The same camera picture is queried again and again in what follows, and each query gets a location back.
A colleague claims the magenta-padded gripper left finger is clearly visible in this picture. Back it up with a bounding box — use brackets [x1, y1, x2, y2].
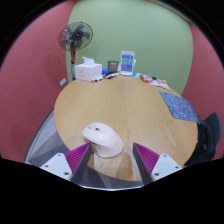
[39, 142, 93, 186]

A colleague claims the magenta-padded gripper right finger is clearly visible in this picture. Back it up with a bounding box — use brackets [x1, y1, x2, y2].
[132, 142, 184, 186]

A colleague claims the cream white computer mouse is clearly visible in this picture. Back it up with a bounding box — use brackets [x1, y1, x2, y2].
[81, 122, 125, 159]

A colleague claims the dark blue patterned mouse pad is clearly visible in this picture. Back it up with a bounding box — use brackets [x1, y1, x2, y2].
[159, 90, 202, 125]

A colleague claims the grey mesh chair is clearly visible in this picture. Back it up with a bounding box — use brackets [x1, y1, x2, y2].
[23, 108, 71, 168]

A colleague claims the black chair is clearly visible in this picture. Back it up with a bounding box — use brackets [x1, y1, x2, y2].
[184, 112, 223, 167]

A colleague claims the black whiteboard marker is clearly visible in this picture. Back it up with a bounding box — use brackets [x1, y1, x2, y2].
[104, 72, 120, 80]
[91, 75, 106, 83]

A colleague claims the white tissue box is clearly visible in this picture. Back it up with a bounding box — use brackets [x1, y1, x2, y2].
[74, 56, 103, 83]

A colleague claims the clear acrylic sign stand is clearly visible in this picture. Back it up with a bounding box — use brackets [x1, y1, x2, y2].
[118, 50, 136, 77]

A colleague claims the dark glass jar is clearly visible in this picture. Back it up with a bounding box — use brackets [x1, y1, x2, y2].
[107, 59, 120, 74]

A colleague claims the grey standing fan red pole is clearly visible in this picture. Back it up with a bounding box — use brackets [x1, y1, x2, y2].
[58, 21, 94, 81]

